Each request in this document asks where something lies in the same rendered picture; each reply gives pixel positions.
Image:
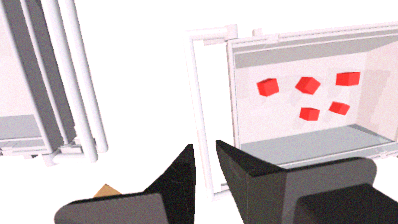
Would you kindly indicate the small red block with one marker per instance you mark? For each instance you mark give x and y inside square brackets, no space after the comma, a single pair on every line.
[309,114]
[348,78]
[308,85]
[268,86]
[338,107]

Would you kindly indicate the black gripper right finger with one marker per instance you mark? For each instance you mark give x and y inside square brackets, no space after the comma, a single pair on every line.
[265,193]

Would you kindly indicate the orange box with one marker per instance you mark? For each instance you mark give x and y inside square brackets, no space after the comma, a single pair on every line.
[106,190]

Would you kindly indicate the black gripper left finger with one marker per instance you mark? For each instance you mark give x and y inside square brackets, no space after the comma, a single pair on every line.
[170,199]

